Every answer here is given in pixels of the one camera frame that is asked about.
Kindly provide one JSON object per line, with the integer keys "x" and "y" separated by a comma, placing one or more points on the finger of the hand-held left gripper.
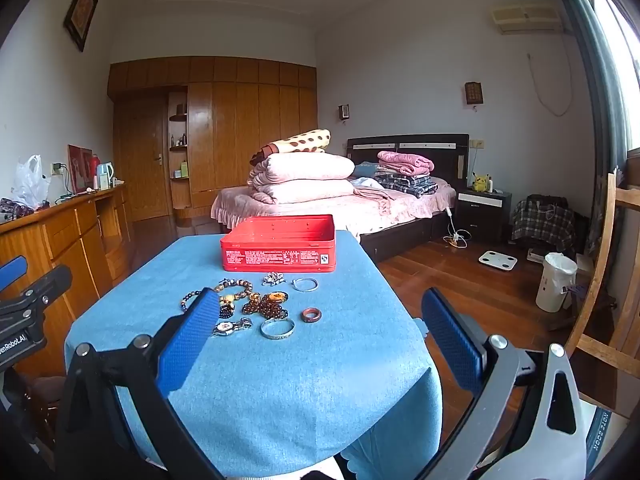
{"x": 52, "y": 280}
{"x": 12, "y": 270}

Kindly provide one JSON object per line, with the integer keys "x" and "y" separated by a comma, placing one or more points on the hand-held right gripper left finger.
{"x": 192, "y": 340}

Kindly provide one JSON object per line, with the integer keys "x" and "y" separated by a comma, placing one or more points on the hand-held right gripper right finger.
{"x": 450, "y": 345}

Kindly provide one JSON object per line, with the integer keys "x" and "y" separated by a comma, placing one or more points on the silver wristwatch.
{"x": 224, "y": 328}

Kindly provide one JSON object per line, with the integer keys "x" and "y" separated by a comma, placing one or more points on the wide patterned silver bangle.
{"x": 276, "y": 336}

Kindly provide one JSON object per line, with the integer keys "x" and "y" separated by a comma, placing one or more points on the red metal box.
{"x": 277, "y": 257}

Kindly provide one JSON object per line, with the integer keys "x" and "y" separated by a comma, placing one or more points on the thin silver bangle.
{"x": 305, "y": 290}

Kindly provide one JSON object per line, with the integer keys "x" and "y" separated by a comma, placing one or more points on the dark patterned pouch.
{"x": 12, "y": 207}

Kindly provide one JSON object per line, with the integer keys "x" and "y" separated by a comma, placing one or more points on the white plastic bag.
{"x": 30, "y": 182}

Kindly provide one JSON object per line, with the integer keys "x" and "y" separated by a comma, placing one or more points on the white bathroom scale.
{"x": 497, "y": 261}

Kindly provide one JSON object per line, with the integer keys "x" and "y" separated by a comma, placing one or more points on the red thermos bottle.
{"x": 95, "y": 172}

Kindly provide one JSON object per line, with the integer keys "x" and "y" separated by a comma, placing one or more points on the white trash bin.
{"x": 552, "y": 285}

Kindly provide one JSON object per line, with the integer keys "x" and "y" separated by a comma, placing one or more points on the light blue kettle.
{"x": 106, "y": 171}

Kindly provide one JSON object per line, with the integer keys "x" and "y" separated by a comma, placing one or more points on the dark nightstand with white drawer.
{"x": 482, "y": 220}

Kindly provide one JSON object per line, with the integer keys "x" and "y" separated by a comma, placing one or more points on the wooden door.
{"x": 142, "y": 160}

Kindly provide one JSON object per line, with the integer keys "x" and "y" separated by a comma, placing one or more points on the plaid bag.
{"x": 542, "y": 225}

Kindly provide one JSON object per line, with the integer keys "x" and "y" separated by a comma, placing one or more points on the yellow plush toy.
{"x": 480, "y": 182}

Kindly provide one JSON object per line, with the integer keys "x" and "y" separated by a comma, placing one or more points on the pink fringed scarf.
{"x": 372, "y": 195}

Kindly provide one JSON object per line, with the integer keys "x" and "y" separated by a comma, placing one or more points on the white garment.
{"x": 367, "y": 182}

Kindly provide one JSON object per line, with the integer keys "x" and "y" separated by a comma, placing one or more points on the wooden chair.
{"x": 602, "y": 240}

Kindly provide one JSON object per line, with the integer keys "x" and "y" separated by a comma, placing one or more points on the bed with dark headboard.
{"x": 325, "y": 205}

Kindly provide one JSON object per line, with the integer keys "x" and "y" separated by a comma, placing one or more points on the folded pink quilt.
{"x": 310, "y": 191}

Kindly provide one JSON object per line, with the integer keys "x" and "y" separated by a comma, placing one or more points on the folded pink fleece blanket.
{"x": 405, "y": 160}

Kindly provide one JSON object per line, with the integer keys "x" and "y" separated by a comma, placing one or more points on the blue pillow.
{"x": 366, "y": 167}

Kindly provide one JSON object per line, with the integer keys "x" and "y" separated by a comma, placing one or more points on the stack of folded quilts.
{"x": 310, "y": 167}

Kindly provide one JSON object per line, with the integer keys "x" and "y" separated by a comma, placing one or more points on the wooden wardrobe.
{"x": 250, "y": 135}

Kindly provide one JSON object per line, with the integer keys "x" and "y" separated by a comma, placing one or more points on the cream brown spotted blanket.
{"x": 305, "y": 141}

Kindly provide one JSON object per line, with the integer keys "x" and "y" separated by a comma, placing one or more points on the dark green curtain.
{"x": 600, "y": 85}

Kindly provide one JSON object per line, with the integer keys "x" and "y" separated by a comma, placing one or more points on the window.
{"x": 625, "y": 60}

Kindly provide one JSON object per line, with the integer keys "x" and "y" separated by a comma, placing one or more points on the cream air conditioner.
{"x": 527, "y": 19}

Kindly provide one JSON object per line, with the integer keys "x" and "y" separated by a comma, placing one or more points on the wall socket with charger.
{"x": 57, "y": 168}

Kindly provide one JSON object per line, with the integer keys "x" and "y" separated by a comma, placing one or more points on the red photo frame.
{"x": 77, "y": 170}

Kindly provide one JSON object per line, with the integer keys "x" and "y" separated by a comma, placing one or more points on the cream wall socket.
{"x": 477, "y": 143}

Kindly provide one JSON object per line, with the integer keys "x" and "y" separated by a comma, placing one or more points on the brown wall ornament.
{"x": 473, "y": 92}

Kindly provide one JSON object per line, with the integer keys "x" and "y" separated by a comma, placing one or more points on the small wall lamp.
{"x": 343, "y": 111}

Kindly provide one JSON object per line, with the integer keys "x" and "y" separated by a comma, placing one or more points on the dark framed wall picture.
{"x": 81, "y": 7}

